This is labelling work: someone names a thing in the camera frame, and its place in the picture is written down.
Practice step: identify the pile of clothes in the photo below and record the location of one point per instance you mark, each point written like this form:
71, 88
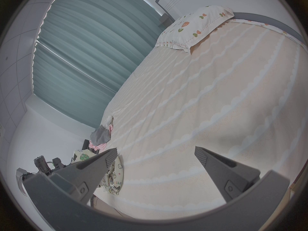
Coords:
101, 133

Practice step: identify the white printed pyjama top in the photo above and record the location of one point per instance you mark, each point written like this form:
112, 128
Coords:
115, 177

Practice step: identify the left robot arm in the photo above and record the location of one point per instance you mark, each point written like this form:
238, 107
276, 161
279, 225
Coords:
41, 163

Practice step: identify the grey bedside table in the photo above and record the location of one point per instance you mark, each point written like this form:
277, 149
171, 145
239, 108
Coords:
167, 20

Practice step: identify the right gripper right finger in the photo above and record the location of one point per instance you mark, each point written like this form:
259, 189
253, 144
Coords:
226, 176

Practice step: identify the black chest of drawers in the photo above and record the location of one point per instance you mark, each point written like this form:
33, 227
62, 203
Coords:
86, 144

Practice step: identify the white printed pillow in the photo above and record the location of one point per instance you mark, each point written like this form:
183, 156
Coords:
195, 28

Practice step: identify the bed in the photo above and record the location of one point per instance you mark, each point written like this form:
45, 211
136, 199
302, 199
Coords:
204, 92

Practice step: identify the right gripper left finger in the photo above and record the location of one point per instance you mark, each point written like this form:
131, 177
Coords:
84, 179

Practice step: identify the blue-green curtain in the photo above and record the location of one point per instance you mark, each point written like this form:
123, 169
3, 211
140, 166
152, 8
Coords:
67, 88
96, 28

